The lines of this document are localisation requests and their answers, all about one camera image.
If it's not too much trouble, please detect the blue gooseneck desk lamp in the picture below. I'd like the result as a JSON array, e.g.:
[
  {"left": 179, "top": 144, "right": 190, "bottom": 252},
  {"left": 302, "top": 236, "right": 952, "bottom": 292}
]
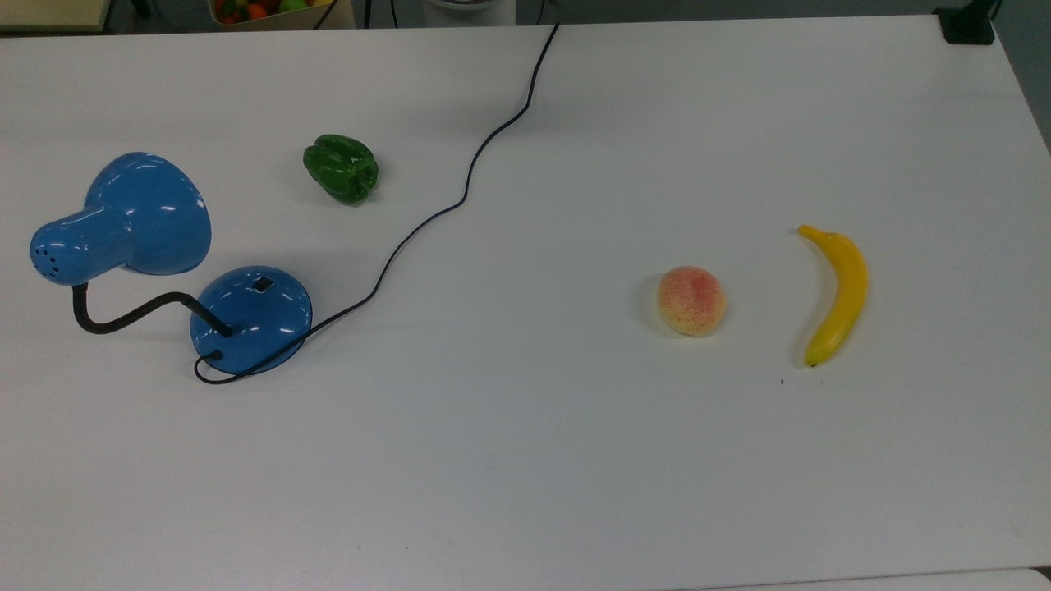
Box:
[{"left": 30, "top": 152, "right": 314, "bottom": 376}]

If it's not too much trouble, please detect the green bell pepper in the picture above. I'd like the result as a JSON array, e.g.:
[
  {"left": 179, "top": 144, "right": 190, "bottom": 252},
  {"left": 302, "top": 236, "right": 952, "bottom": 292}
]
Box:
[{"left": 303, "top": 134, "right": 380, "bottom": 205}]

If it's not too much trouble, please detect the pink yellow peach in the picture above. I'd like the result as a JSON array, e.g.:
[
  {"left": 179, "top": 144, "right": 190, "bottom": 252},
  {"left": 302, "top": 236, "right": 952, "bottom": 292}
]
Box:
[{"left": 657, "top": 265, "right": 727, "bottom": 337}]

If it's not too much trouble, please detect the yellow basket of fruit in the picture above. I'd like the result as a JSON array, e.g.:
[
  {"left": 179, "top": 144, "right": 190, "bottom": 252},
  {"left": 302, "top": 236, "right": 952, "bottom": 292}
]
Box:
[{"left": 209, "top": 0, "right": 337, "bottom": 30}]

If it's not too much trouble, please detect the yellow banana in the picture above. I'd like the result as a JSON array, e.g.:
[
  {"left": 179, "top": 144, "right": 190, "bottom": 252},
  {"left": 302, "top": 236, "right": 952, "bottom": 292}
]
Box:
[{"left": 797, "top": 224, "right": 870, "bottom": 368}]

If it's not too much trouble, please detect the black table clamp mount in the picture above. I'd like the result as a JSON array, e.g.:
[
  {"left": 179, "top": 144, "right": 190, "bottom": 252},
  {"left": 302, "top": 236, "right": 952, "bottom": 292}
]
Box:
[{"left": 934, "top": 0, "right": 999, "bottom": 46}]

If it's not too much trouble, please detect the black lamp power cable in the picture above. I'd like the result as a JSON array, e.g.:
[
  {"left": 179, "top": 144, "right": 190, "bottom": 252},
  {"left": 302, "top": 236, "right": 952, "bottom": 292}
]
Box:
[{"left": 194, "top": 23, "right": 561, "bottom": 385}]

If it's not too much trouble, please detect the light wooden side table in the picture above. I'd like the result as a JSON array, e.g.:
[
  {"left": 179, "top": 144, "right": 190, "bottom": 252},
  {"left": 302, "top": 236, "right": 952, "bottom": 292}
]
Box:
[{"left": 0, "top": 0, "right": 112, "bottom": 34}]

